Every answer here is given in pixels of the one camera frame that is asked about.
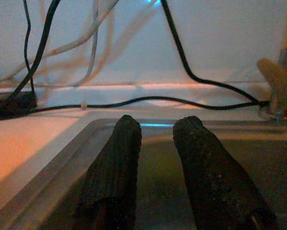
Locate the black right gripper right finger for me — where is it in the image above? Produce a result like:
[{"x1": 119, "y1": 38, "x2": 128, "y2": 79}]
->
[{"x1": 172, "y1": 115, "x2": 278, "y2": 230}]

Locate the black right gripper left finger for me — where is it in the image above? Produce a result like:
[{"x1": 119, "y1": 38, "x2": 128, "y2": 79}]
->
[{"x1": 73, "y1": 115, "x2": 143, "y2": 230}]

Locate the stainless steel sink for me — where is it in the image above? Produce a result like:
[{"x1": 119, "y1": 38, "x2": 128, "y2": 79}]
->
[{"x1": 0, "y1": 118, "x2": 287, "y2": 230}]

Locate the metal sink faucet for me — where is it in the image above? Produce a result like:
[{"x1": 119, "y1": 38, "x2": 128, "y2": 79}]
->
[{"x1": 257, "y1": 0, "x2": 287, "y2": 120}]

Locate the black power adapter brick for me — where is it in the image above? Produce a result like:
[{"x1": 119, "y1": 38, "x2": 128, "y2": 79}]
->
[{"x1": 0, "y1": 91, "x2": 37, "y2": 120}]

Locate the white cable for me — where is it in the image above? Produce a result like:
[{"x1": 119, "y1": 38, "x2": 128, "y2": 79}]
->
[
  {"x1": 0, "y1": 0, "x2": 121, "y2": 83},
  {"x1": 73, "y1": 0, "x2": 100, "y2": 87}
]

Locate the thick black cable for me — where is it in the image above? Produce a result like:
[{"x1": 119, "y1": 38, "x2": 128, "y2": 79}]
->
[{"x1": 6, "y1": 0, "x2": 61, "y2": 99}]

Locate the thin black cable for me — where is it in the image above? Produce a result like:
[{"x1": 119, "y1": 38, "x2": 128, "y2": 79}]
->
[{"x1": 23, "y1": 0, "x2": 36, "y2": 95}]

